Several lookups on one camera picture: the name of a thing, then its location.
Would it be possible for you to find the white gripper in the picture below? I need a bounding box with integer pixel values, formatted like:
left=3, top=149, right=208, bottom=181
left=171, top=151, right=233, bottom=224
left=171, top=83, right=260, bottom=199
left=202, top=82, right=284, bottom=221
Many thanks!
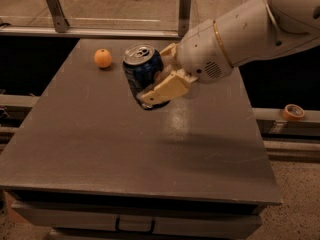
left=137, top=20, right=233, bottom=105

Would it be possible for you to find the blue pepsi can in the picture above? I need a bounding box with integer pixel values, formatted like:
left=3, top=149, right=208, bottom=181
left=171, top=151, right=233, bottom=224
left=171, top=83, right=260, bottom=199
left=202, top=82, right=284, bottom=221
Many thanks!
left=123, top=44, right=168, bottom=110

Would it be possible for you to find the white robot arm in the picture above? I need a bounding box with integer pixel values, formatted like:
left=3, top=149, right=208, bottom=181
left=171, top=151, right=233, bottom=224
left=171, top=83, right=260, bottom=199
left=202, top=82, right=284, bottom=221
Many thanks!
left=137, top=0, right=320, bottom=105

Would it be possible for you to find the orange fruit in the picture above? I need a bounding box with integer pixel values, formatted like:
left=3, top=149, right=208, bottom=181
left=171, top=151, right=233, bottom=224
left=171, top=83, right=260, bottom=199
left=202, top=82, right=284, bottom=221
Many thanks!
left=94, top=49, right=112, bottom=68

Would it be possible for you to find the orange tape roll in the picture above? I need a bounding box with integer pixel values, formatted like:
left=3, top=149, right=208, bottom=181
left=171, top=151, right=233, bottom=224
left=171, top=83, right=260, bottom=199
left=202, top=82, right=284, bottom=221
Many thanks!
left=282, top=104, right=305, bottom=121

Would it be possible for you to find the middle metal bracket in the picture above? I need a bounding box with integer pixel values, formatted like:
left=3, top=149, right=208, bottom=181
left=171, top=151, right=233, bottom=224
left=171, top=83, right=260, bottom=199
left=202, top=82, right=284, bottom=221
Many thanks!
left=178, top=0, right=191, bottom=37

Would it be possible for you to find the metal bracket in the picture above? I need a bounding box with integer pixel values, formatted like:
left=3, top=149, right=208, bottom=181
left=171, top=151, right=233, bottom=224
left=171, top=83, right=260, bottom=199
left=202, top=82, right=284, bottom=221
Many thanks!
left=46, top=0, right=70, bottom=33
left=178, top=0, right=191, bottom=37

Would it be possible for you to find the left metal bracket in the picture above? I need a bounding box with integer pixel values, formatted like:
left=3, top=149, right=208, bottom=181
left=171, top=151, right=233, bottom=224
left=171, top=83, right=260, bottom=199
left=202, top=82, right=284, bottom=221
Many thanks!
left=46, top=0, right=70, bottom=33

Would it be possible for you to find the metal window rail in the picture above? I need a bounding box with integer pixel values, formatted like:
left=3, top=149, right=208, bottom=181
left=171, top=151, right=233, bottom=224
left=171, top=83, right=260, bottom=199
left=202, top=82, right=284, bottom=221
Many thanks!
left=0, top=25, right=180, bottom=40

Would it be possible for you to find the grey drawer with black handle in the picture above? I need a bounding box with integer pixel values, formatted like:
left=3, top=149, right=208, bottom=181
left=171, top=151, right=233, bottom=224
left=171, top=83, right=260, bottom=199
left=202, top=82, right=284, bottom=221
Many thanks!
left=12, top=201, right=261, bottom=240

